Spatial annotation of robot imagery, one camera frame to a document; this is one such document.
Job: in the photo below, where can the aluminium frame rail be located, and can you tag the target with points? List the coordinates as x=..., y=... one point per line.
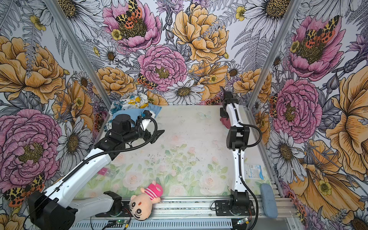
x=169, y=208

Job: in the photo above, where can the small pink packet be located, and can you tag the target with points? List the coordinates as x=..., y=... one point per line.
x=104, y=172

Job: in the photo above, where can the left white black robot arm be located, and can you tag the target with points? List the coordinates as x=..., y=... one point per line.
x=54, y=209

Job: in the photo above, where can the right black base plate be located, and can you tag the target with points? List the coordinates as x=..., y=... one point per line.
x=223, y=208

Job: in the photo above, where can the light blue cloth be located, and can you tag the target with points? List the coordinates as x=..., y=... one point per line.
x=135, y=112

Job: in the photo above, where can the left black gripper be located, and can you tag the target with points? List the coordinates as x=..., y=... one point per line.
x=146, y=137

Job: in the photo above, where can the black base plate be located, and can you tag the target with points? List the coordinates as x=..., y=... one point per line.
x=223, y=208
x=117, y=210

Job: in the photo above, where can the maroon cloth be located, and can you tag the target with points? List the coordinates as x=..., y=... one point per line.
x=226, y=122

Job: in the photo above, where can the pink plush doll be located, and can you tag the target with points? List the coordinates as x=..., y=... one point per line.
x=140, y=206

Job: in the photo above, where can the white floral patterned cloth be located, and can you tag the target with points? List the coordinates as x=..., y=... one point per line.
x=130, y=104

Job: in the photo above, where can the white vented cable duct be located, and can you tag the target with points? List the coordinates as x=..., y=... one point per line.
x=155, y=224

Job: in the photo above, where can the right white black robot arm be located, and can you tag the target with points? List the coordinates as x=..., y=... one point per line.
x=236, y=142

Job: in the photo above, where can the blue grey oblong pad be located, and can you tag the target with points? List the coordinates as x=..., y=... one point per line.
x=269, y=201

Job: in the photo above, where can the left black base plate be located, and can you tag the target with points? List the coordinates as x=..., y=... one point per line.
x=117, y=210

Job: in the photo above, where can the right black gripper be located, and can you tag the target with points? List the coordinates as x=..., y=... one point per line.
x=222, y=112

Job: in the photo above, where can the white blue paper packet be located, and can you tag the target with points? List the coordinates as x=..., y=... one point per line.
x=254, y=171

